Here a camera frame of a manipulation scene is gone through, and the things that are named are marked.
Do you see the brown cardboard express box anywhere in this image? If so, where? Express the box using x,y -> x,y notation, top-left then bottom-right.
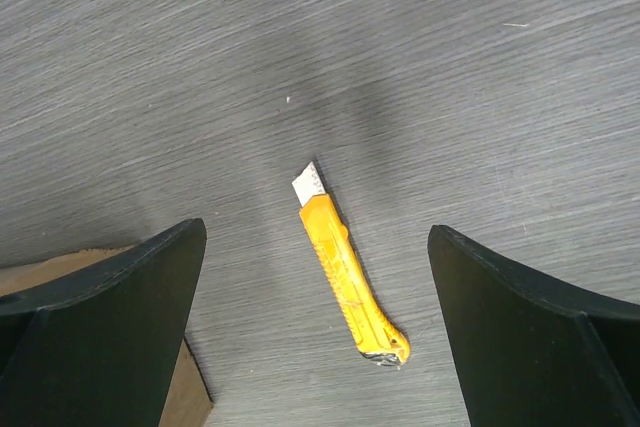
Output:
1,246 -> 213,427

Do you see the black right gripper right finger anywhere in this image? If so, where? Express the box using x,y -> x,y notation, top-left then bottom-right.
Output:
427,225 -> 639,426

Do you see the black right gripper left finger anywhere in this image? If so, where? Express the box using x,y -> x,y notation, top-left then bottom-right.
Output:
1,218 -> 207,426

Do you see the yellow utility knife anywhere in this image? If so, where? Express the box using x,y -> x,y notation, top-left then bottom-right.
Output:
292,162 -> 410,368

